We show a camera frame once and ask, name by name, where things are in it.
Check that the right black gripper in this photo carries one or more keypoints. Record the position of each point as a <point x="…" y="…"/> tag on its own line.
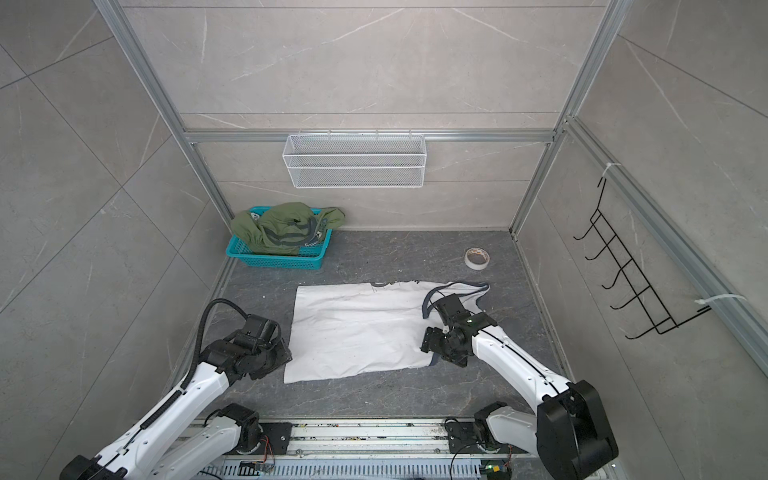
<point x="431" y="342"/>

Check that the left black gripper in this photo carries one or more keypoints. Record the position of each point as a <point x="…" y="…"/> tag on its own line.
<point x="284" y="355"/>

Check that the white tank top navy trim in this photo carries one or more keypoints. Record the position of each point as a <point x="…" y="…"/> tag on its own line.
<point x="344" y="330"/>

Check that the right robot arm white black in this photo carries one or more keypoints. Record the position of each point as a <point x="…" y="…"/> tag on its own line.
<point x="568" y="428"/>

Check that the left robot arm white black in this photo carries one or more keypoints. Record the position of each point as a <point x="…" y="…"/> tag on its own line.
<point x="151" y="450"/>

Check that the green tank top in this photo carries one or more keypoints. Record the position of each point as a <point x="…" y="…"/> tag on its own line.
<point x="286" y="228"/>

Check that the roll of masking tape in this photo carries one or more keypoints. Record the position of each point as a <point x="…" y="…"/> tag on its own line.
<point x="477" y="259"/>

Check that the teal plastic basket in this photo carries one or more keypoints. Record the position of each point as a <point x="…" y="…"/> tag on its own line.
<point x="308" y="259"/>

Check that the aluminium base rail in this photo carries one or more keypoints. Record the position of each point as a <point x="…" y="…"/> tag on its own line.
<point x="389" y="448"/>

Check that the black wire hook rack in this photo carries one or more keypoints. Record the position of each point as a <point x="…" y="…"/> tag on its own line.
<point x="629" y="272"/>

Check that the white wire mesh shelf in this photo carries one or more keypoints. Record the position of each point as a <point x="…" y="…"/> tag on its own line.
<point x="347" y="161"/>

